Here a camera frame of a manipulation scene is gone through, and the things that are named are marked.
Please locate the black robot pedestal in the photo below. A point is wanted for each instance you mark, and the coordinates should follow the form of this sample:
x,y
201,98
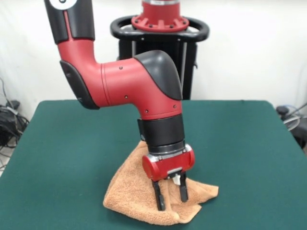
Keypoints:
x,y
199,31

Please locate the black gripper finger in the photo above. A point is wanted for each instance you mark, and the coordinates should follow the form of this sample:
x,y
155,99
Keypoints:
x,y
160,198
184,191

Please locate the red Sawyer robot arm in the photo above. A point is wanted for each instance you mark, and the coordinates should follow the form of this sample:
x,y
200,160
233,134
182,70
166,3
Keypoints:
x,y
120,83

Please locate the dark green table cloth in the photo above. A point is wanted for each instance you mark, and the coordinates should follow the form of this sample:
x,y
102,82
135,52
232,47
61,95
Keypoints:
x,y
60,179

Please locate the orange-brown terry towel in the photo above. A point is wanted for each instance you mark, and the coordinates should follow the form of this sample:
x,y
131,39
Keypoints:
x,y
129,191

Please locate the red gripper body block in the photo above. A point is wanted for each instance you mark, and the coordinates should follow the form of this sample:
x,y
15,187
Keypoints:
x,y
168,166

